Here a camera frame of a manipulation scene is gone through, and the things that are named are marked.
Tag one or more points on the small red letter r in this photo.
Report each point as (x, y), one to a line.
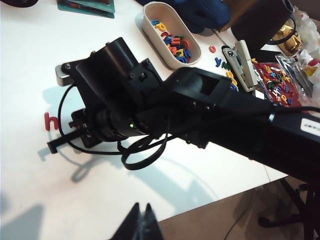
(166, 34)

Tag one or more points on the small yellow letter magnet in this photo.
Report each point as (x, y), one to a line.
(229, 74)

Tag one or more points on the white plastic bag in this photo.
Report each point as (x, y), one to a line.
(310, 32)

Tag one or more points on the beige oval tray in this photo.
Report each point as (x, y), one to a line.
(160, 47)

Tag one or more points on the gold foil bag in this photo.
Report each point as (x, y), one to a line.
(290, 42)

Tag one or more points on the clear plastic pouch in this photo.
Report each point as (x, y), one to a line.
(300, 75)

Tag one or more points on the blue foam slipper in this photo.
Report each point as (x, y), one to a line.
(205, 15)

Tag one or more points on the small red letter c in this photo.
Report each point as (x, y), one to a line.
(185, 45)

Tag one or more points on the small blue letter y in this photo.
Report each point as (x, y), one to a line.
(218, 61)

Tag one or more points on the white stapler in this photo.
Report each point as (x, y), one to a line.
(246, 67)

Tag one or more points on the red letter magnet pack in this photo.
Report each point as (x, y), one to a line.
(272, 82)

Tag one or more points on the large black cylinder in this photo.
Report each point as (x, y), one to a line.
(260, 22)

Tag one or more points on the small green letter m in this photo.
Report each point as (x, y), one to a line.
(226, 66)

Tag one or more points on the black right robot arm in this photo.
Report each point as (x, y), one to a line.
(250, 117)

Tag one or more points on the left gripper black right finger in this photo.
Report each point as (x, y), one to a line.
(151, 230)

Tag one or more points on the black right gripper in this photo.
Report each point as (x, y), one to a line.
(105, 127)

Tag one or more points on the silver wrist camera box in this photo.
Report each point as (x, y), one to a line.
(61, 78)

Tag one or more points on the small orange letter g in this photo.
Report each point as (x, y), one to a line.
(210, 49)

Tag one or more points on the black mesh pen holder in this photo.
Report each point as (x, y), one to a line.
(17, 2)

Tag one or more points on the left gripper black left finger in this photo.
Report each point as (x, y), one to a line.
(131, 230)

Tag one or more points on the small yellow letter p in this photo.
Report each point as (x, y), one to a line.
(160, 26)

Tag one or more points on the black stand legs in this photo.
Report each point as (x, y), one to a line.
(300, 200)

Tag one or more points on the small green letter magnet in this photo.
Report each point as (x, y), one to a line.
(179, 51)

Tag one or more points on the red letter h magnet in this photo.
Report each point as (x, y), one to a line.
(47, 122)

